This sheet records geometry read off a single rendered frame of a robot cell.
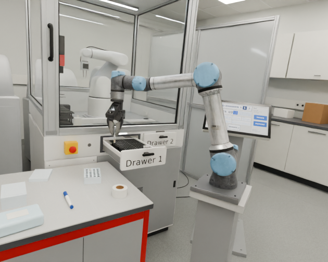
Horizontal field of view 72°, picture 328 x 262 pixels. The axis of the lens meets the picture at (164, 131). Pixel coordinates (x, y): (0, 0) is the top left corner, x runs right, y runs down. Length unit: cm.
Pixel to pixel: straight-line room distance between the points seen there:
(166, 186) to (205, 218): 68
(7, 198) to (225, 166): 91
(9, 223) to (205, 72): 94
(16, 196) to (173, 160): 116
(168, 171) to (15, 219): 122
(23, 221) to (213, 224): 89
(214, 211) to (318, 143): 275
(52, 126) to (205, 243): 108
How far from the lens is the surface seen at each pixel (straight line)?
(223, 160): 108
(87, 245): 107
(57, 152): 148
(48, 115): 142
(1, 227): 96
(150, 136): 166
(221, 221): 132
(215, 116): 108
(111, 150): 141
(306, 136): 387
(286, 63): 438
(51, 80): 140
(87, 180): 125
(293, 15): 493
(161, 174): 186
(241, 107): 201
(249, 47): 283
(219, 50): 303
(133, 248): 119
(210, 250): 143
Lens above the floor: 131
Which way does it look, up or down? 12 degrees down
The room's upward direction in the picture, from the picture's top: 5 degrees clockwise
